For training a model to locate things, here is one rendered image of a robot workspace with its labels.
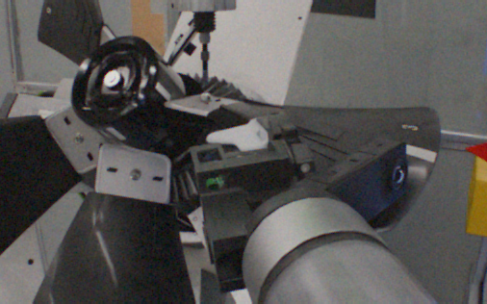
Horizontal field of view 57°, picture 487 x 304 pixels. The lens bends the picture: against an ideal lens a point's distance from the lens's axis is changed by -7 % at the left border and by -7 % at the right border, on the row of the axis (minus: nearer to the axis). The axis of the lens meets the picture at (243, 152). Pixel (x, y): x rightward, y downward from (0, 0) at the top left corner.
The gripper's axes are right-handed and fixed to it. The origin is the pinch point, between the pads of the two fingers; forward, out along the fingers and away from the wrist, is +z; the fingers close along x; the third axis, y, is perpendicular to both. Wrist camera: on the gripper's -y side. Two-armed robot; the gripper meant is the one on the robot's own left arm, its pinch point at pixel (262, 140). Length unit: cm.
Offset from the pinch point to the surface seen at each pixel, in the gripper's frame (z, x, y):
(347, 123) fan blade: 2.6, 0.5, -9.8
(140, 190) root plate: 9.4, 7.0, 12.8
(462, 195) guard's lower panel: 49, 40, -59
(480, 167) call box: 13.5, 14.6, -36.1
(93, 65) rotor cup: 16.6, -7.1, 16.3
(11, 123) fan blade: 20.3, -0.9, 29.3
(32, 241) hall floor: 200, 108, 96
